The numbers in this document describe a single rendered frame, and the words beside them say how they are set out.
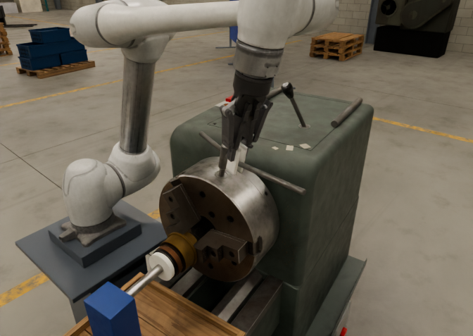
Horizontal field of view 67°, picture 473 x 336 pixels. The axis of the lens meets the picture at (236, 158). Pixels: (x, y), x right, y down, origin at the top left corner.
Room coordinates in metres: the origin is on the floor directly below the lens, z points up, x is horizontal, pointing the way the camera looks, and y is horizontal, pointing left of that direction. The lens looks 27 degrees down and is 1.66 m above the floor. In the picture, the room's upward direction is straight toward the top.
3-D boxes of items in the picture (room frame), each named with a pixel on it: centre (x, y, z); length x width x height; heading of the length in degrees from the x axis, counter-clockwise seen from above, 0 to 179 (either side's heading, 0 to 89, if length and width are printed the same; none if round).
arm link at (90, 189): (1.12, 0.55, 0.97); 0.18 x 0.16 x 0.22; 142
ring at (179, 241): (0.65, 0.14, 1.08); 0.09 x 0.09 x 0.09; 57
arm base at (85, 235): (1.09, 0.57, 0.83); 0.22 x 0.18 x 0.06; 141
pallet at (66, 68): (7.20, 3.62, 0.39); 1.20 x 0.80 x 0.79; 147
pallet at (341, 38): (8.77, -2.41, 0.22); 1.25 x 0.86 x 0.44; 142
